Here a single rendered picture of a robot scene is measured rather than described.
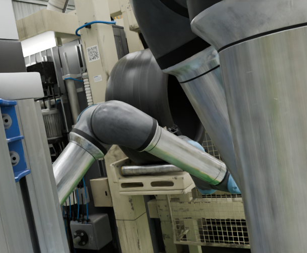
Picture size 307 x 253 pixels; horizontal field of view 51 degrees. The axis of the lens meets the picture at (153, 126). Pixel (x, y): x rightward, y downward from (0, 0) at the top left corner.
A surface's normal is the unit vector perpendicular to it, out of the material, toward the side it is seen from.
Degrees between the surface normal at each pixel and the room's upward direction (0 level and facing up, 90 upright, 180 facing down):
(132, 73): 55
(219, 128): 111
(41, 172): 90
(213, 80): 104
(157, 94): 81
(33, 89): 90
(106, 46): 90
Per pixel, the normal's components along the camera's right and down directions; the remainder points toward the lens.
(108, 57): 0.86, -0.12
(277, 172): -0.64, 0.16
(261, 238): -0.92, 0.18
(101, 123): -0.47, 0.02
